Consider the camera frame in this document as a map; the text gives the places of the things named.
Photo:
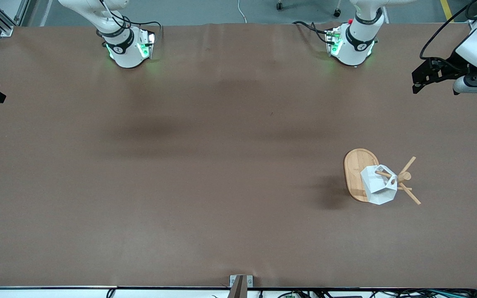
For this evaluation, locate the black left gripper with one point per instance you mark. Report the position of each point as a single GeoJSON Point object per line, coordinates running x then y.
{"type": "Point", "coordinates": [446, 68]}

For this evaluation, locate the white faceted cup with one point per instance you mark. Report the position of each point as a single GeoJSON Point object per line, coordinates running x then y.
{"type": "Point", "coordinates": [377, 190]}

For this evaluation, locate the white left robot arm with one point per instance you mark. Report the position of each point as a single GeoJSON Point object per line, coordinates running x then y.
{"type": "Point", "coordinates": [356, 41]}

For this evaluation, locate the wooden cup rack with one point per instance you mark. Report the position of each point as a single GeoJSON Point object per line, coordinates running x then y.
{"type": "Point", "coordinates": [352, 174]}

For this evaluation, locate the black caster wheel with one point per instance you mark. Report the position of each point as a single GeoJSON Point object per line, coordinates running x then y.
{"type": "Point", "coordinates": [337, 13]}
{"type": "Point", "coordinates": [280, 5]}

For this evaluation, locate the brown table cover sheet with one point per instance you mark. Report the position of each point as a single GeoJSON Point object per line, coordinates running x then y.
{"type": "Point", "coordinates": [222, 186]}

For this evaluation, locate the upright aluminium frame post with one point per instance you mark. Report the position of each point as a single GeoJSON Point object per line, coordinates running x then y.
{"type": "Point", "coordinates": [22, 10]}

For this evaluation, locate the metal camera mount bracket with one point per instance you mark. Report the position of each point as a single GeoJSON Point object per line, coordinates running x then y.
{"type": "Point", "coordinates": [240, 283]}

